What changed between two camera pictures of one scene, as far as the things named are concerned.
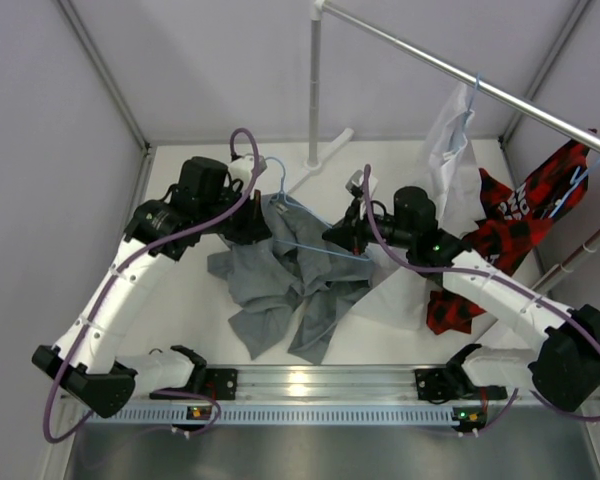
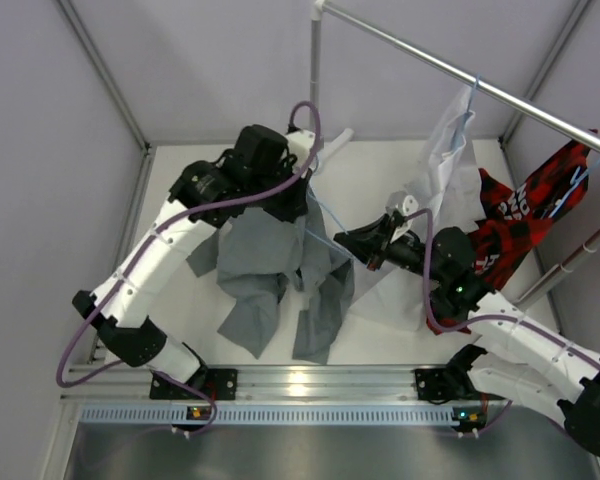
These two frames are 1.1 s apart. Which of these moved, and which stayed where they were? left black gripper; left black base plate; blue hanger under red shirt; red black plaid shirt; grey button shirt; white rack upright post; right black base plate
Moved: left black gripper; grey button shirt
Stayed: right black base plate; blue hanger under red shirt; white rack upright post; red black plaid shirt; left black base plate
